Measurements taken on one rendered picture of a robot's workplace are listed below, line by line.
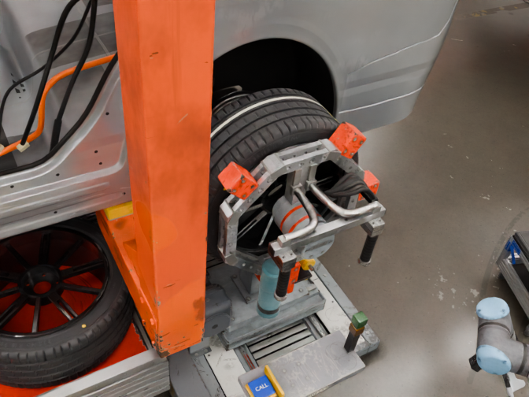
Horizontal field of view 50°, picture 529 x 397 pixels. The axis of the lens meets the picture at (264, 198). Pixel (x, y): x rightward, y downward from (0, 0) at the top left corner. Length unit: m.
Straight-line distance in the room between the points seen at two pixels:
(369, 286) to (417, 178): 0.94
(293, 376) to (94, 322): 0.72
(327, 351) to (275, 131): 0.84
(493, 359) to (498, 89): 3.21
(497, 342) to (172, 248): 0.95
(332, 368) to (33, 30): 1.81
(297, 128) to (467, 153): 2.26
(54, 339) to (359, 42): 1.52
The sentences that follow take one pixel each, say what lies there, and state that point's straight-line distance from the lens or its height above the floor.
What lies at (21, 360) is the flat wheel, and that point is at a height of 0.48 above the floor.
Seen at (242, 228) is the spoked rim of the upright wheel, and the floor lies 0.75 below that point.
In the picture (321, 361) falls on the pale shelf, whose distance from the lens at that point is 2.13.
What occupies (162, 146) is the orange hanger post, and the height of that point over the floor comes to 1.43.
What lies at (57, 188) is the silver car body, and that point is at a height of 0.91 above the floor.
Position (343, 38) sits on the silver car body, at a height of 1.25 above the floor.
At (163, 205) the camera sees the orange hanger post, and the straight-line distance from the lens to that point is 1.45.
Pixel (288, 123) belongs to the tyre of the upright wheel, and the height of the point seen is 1.18.
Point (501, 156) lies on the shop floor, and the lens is 4.05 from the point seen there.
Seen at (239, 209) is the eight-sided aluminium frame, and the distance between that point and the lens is 1.80.
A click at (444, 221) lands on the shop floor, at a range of 3.41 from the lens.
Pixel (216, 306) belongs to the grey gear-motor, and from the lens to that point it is 2.27.
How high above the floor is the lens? 2.27
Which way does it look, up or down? 44 degrees down
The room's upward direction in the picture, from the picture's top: 7 degrees clockwise
